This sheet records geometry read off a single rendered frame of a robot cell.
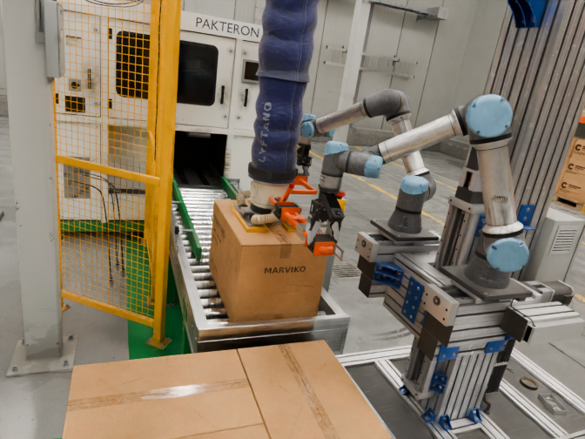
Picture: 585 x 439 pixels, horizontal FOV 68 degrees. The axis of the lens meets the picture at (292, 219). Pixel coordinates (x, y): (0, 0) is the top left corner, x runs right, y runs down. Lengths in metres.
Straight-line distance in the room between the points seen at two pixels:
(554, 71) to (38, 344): 2.63
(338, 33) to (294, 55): 9.72
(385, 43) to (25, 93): 10.69
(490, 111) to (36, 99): 1.81
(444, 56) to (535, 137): 11.63
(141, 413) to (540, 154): 1.66
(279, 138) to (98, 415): 1.22
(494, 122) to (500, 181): 0.18
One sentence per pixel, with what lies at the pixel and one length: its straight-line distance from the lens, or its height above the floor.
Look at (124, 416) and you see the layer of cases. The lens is 1.58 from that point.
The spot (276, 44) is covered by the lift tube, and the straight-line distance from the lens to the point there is 1.87.
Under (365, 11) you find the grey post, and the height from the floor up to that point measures 2.31.
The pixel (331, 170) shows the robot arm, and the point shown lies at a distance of 1.43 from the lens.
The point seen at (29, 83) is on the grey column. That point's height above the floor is 1.43.
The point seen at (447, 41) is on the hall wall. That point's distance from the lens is 13.41.
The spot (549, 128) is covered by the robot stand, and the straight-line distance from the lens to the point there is 1.85.
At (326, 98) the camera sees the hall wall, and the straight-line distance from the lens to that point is 11.52.
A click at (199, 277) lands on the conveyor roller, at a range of 2.37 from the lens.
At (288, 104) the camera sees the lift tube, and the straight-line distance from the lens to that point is 1.89.
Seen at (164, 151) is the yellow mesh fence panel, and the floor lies 1.17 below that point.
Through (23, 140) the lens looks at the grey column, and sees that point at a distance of 2.28.
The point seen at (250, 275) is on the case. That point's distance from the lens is 1.84.
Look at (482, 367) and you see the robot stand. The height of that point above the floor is 0.51.
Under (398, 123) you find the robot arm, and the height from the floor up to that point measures 1.48.
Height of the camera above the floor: 1.64
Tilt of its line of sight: 19 degrees down
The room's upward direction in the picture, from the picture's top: 8 degrees clockwise
